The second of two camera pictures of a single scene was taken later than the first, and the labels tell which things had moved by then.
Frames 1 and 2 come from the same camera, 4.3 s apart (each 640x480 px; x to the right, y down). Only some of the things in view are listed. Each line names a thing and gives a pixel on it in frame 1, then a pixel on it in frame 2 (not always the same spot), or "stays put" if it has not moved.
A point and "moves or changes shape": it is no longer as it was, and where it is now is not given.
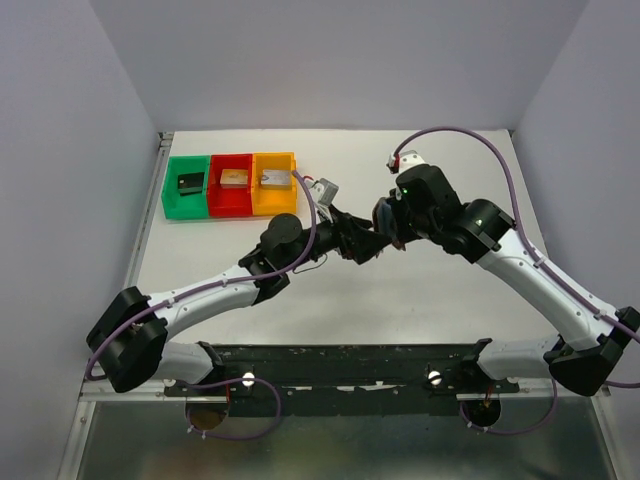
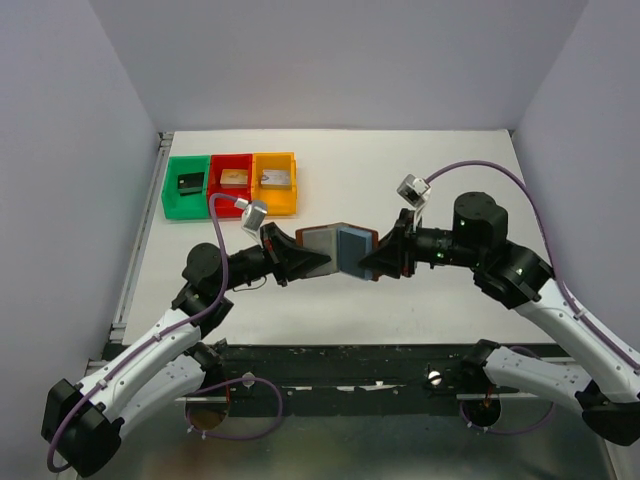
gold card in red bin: x=234 y=178 stays put
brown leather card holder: x=383 y=221 moves or changes shape
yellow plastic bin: x=273 y=200 stays put
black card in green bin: x=190 y=183 stays put
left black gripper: x=355 y=240 → x=286 y=256
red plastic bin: x=229 y=185 stays put
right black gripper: x=397 y=203 → x=397 y=248
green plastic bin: x=189 y=206 stays put
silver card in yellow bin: x=275 y=177 stays put
